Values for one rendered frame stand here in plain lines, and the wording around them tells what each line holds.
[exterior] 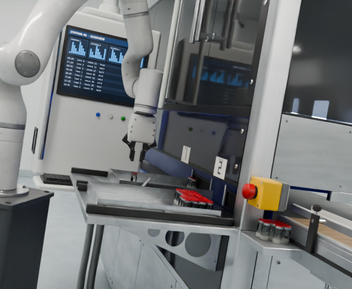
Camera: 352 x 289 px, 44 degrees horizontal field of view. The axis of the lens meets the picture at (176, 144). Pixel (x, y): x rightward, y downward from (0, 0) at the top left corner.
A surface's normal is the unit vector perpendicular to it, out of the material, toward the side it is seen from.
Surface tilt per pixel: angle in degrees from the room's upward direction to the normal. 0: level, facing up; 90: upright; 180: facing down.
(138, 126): 90
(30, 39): 56
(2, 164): 90
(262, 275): 90
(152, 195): 90
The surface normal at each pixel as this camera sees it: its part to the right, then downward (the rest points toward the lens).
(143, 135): 0.29, 0.18
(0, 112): 0.15, 0.00
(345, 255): -0.94, -0.14
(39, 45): 0.84, -0.24
